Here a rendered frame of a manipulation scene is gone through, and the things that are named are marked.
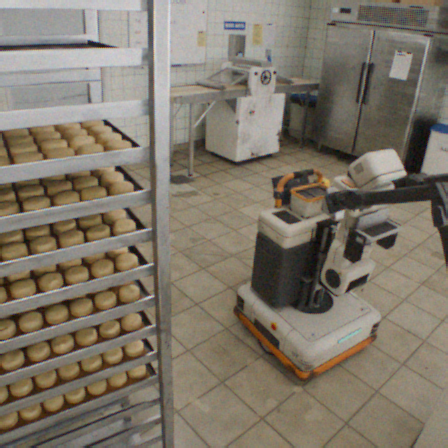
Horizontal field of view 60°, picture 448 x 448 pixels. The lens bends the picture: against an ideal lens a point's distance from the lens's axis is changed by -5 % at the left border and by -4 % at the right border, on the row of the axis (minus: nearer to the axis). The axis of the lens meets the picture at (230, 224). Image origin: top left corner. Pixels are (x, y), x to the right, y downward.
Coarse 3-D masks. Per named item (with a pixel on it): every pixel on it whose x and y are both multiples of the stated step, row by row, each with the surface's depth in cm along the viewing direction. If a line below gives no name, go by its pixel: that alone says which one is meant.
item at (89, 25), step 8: (88, 16) 98; (96, 16) 99; (88, 24) 99; (96, 24) 100; (88, 32) 100; (96, 32) 101; (88, 88) 107; (96, 88) 107; (88, 96) 109; (96, 96) 108; (128, 416) 172
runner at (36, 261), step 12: (108, 240) 81; (120, 240) 83; (132, 240) 84; (144, 240) 86; (48, 252) 75; (60, 252) 77; (72, 252) 78; (84, 252) 80; (96, 252) 81; (0, 264) 71; (12, 264) 72; (24, 264) 74; (36, 264) 75; (48, 264) 76; (0, 276) 72
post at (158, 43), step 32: (160, 0) 64; (160, 32) 66; (160, 64) 68; (160, 96) 71; (160, 128) 74; (160, 160) 77; (160, 192) 80; (160, 224) 83; (160, 256) 86; (160, 288) 90; (160, 320) 95; (160, 352) 100; (160, 384) 107; (160, 416) 115
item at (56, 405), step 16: (144, 368) 109; (96, 384) 103; (112, 384) 105; (128, 384) 106; (48, 400) 97; (64, 400) 100; (80, 400) 100; (16, 416) 93; (32, 416) 94; (48, 416) 96; (0, 432) 90
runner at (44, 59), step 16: (96, 48) 64; (112, 48) 66; (128, 48) 67; (144, 48) 69; (0, 64) 58; (16, 64) 59; (32, 64) 60; (48, 64) 62; (64, 64) 63; (80, 64) 64; (96, 64) 66; (112, 64) 67; (128, 64) 68; (144, 64) 70
